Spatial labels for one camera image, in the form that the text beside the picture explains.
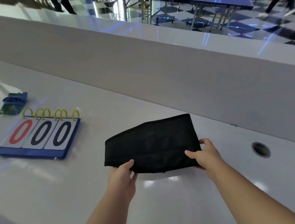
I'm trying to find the person's left hand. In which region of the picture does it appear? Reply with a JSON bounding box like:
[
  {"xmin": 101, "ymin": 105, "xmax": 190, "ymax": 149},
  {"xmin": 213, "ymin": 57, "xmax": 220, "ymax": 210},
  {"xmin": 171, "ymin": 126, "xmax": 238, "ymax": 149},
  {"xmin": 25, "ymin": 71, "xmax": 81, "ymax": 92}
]
[{"xmin": 106, "ymin": 159, "xmax": 140, "ymax": 211}]

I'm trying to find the person's right hand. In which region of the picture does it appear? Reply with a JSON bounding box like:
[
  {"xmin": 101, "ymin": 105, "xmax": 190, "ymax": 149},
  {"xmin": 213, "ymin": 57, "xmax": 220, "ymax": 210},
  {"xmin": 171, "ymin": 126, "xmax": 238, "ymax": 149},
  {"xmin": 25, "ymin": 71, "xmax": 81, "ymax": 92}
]
[{"xmin": 184, "ymin": 137, "xmax": 226, "ymax": 183}]

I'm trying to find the black fabric net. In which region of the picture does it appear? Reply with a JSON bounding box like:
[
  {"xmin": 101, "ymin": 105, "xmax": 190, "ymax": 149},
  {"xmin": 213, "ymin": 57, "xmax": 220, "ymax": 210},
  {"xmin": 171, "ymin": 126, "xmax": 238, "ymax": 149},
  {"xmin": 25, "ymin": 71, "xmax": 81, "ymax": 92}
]
[{"xmin": 102, "ymin": 113, "xmax": 203, "ymax": 176}]

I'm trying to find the person's right forearm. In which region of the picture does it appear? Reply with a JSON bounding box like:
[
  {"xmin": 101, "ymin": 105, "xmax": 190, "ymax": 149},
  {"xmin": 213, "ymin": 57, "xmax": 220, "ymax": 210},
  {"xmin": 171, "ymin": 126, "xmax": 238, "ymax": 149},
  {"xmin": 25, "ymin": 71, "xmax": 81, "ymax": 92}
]
[{"xmin": 205, "ymin": 156, "xmax": 295, "ymax": 224}]

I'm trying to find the person's left forearm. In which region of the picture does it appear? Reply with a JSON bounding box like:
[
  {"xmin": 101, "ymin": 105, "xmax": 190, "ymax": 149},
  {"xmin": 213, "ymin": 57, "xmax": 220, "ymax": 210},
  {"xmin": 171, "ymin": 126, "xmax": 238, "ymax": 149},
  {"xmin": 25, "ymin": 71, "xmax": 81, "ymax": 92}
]
[{"xmin": 79, "ymin": 196, "xmax": 138, "ymax": 224}]

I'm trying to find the round metal table grommet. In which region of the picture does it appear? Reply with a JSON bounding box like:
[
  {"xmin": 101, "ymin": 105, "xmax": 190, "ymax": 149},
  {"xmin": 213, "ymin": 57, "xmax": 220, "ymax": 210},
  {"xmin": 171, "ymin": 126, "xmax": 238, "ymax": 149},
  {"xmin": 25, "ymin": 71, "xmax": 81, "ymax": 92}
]
[{"xmin": 251, "ymin": 141, "xmax": 271, "ymax": 159}]

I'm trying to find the blue flip scoreboard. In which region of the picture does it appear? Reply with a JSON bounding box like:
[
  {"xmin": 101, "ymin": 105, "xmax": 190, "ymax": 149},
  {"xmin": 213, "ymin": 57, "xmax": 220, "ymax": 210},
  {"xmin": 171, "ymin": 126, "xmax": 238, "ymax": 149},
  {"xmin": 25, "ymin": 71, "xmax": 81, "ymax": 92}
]
[{"xmin": 0, "ymin": 106, "xmax": 83, "ymax": 163}]

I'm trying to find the blue and green packet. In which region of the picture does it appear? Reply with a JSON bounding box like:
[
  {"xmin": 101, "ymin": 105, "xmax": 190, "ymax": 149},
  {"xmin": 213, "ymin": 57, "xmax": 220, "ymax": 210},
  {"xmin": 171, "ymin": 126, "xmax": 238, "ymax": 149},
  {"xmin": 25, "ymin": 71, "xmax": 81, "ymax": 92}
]
[{"xmin": 0, "ymin": 92, "xmax": 29, "ymax": 116}]

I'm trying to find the wooden chair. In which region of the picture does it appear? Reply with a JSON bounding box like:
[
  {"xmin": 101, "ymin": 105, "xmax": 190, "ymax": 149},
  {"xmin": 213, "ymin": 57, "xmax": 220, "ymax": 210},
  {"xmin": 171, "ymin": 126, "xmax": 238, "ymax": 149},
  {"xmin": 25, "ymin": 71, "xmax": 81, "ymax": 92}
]
[{"xmin": 140, "ymin": 0, "xmax": 152, "ymax": 24}]

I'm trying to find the blue table tennis table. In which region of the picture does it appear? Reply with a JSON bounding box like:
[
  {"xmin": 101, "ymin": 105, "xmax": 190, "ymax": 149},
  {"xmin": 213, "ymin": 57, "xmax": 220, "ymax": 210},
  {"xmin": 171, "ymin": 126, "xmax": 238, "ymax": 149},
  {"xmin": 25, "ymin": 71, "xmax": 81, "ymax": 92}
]
[{"xmin": 117, "ymin": 0, "xmax": 255, "ymax": 40}]

